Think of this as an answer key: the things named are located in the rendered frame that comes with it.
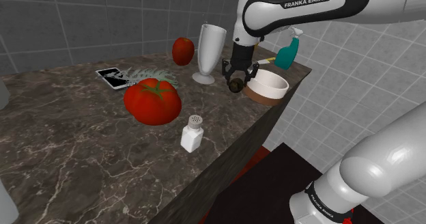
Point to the grey-green fern leaf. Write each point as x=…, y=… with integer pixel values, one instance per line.
x=156, y=74

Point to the black smartphone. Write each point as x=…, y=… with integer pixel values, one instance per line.
x=111, y=77

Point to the small brown round fruit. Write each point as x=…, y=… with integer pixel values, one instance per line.
x=236, y=85

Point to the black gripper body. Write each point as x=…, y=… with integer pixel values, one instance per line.
x=242, y=57

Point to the white salt shaker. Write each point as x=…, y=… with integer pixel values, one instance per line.
x=191, y=138

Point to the white and yellow utensil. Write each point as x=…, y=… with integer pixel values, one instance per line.
x=266, y=60

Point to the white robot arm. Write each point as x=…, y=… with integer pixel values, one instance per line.
x=376, y=170

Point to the dark robot stand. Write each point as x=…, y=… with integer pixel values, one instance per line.
x=266, y=190

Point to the large red tomato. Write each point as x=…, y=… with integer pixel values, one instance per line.
x=151, y=105

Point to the white bowl with brown base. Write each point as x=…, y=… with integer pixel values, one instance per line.
x=271, y=87

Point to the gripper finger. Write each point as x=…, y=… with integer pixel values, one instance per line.
x=253, y=71
x=225, y=69

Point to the red apple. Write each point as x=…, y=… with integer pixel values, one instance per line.
x=182, y=52

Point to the grey rounded object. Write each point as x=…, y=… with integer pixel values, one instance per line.
x=6, y=206
x=3, y=95

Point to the teal spray bottle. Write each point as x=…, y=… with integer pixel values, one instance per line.
x=286, y=57

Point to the tall white glass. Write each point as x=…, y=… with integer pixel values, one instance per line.
x=210, y=47

